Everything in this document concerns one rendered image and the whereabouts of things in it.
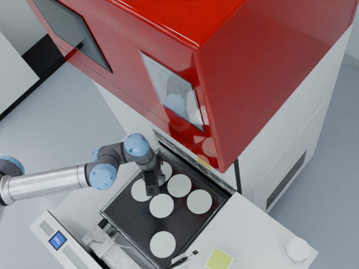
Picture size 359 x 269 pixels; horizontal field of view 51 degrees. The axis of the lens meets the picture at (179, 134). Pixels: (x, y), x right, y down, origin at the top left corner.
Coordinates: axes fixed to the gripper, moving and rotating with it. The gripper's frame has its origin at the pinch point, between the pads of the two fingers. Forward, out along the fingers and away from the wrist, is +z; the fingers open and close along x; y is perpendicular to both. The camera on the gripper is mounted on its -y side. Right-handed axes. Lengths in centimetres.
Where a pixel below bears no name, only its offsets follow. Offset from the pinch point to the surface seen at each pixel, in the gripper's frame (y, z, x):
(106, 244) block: -23.0, 1.0, 20.2
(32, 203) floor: 27, 92, 112
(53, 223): -15.4, -4.2, 41.1
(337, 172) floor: 39, 92, -91
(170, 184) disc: 0.7, 1.8, -4.4
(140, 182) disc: 2.3, 1.8, 8.2
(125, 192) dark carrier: -1.9, 1.8, 14.5
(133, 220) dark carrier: -13.6, 1.9, 10.2
